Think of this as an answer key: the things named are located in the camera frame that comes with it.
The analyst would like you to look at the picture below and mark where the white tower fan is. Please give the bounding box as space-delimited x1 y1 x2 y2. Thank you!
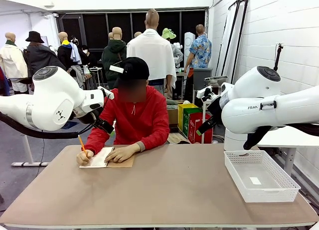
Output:
184 32 196 66

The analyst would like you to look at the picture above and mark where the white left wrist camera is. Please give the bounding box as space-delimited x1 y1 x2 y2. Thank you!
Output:
97 86 115 100

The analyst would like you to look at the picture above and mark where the white table leg with foot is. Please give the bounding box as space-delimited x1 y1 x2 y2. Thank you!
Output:
11 134 49 168

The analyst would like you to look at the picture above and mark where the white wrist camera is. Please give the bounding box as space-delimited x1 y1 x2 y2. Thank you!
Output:
196 86 215 102
97 86 115 100

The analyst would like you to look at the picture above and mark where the spiral notebook with brown cover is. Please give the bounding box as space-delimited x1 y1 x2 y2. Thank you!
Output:
79 146 135 169

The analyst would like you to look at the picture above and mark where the mannequin with yellow collar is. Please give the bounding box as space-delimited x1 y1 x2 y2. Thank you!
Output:
57 31 83 72

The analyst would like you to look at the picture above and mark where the yellow green box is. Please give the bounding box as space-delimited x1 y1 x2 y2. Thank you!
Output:
177 103 199 138

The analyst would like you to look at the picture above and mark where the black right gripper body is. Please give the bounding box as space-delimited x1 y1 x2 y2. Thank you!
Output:
202 115 216 131

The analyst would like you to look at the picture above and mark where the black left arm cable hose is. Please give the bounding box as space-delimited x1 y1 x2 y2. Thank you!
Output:
0 112 100 140

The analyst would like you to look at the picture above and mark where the grey-green folded cloth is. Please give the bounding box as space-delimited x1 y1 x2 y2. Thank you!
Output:
166 99 185 112

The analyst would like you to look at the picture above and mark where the black tripod stand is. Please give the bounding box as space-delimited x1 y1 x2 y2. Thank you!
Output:
273 43 285 71

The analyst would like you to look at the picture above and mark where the brown cardboard box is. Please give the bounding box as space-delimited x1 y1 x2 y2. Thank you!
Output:
167 107 179 126

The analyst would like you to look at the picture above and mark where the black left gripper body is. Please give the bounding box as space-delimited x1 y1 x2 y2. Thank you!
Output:
94 117 115 134

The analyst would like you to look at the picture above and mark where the mannequin with green hat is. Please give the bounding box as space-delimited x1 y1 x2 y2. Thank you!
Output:
161 27 184 66

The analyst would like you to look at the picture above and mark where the person's right hand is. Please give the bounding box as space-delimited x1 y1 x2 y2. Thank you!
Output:
76 150 95 166

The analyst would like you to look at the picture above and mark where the grey metal cabinet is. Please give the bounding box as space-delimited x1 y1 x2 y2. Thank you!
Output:
193 67 213 91

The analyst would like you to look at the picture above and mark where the red shopping bag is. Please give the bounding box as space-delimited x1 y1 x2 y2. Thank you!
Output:
187 112 214 144

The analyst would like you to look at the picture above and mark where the person's left hand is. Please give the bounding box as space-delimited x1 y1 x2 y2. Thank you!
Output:
104 143 142 163

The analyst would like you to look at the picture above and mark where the mannequin in white cape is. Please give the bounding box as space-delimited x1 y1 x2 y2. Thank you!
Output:
126 8 177 96

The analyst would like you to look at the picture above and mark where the white round stool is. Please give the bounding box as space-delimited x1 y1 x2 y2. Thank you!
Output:
89 66 104 87

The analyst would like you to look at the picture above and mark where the grey metal tray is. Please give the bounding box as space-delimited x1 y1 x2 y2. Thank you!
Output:
204 75 229 87

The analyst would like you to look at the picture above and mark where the person's left forearm red sleeve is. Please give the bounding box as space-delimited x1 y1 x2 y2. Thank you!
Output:
136 129 170 152

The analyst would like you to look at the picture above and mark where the person's right forearm red sleeve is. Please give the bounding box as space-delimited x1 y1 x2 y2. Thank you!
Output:
83 129 112 155

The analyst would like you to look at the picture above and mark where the person in red hoodie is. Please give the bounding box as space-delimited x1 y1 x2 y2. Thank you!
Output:
83 56 170 155

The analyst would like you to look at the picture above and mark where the background person with face mask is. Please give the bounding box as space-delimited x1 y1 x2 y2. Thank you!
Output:
81 44 98 67

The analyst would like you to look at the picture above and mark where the mannequin with black bucket hat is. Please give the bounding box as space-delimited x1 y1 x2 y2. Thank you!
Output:
22 31 67 91

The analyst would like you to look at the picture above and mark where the mannequin in blue floral shirt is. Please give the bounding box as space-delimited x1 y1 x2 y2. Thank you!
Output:
183 24 212 103

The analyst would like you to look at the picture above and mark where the black cap with white label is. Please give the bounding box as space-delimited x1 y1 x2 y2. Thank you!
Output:
109 56 150 81

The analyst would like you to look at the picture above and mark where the orange pencil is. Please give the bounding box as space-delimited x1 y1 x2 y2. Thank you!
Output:
78 135 88 156

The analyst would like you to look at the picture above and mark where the black-framed white panel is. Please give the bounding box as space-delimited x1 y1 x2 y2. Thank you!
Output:
230 0 249 85
215 0 241 77

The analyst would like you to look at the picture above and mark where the white round trash bin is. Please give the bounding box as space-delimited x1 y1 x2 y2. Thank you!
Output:
223 127 250 151

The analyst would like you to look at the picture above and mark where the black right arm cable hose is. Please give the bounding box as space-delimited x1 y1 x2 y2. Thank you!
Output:
243 124 319 151

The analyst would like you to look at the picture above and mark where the green shopping bag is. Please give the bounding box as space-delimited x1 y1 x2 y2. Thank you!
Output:
182 107 203 138

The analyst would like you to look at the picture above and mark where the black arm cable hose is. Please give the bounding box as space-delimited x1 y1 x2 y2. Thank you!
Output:
0 112 100 140
243 124 319 151

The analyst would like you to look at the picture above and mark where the small white side table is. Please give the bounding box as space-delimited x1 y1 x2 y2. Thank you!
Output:
195 89 208 144

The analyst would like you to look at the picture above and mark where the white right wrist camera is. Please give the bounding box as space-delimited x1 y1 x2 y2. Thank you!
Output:
196 86 215 102

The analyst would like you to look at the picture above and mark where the white perforated plastic basket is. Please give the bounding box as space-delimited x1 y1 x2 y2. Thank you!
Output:
223 150 302 203

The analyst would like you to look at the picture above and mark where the white desk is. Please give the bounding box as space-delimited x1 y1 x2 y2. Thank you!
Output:
256 126 319 176

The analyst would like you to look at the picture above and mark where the mannequin in dark green puffer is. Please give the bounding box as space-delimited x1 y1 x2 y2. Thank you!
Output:
101 26 128 90

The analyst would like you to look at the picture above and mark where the mannequin in cream jacket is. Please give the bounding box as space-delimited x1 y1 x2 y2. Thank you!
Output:
0 32 28 95

